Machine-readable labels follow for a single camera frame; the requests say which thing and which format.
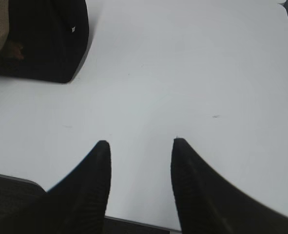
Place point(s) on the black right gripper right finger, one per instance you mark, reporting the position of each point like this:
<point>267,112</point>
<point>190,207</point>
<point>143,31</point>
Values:
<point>207,203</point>

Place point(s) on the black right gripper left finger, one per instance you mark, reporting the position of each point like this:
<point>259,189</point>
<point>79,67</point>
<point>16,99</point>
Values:
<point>77,204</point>

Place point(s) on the black fabric bag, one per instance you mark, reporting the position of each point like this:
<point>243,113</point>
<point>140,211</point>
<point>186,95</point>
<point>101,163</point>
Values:
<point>42,39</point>

